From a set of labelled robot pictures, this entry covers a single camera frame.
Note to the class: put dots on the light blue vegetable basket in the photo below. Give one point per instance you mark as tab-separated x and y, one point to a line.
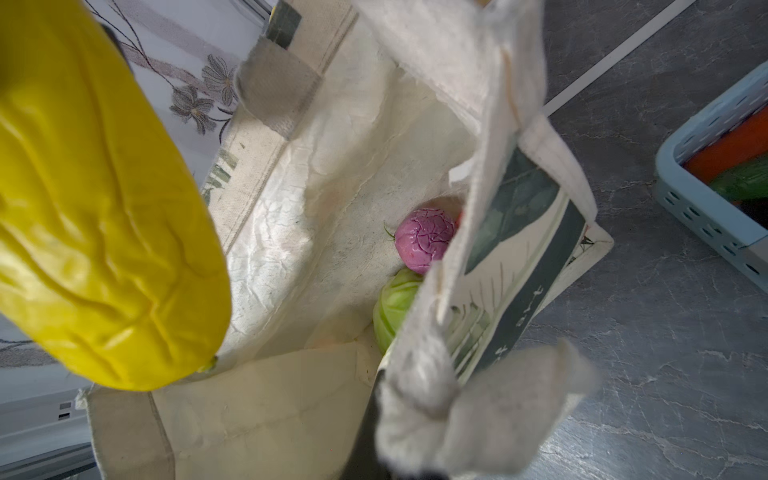
737	231

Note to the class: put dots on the white shelf rack with wood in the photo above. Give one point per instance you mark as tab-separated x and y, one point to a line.
633	42

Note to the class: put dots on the yellow mango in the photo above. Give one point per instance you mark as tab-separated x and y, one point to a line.
110	261

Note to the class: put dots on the red chili pepper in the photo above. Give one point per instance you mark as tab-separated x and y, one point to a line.
747	141

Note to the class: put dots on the green cabbage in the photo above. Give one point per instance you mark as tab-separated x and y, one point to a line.
392	305

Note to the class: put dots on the orange potato vegetable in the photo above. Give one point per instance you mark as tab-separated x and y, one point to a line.
451	205

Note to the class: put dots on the cream canvas grocery bag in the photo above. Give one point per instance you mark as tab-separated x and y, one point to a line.
351	115

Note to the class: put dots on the small purple onion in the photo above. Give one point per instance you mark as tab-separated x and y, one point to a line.
423	237

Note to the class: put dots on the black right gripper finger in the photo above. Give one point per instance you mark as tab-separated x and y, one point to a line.
363	463

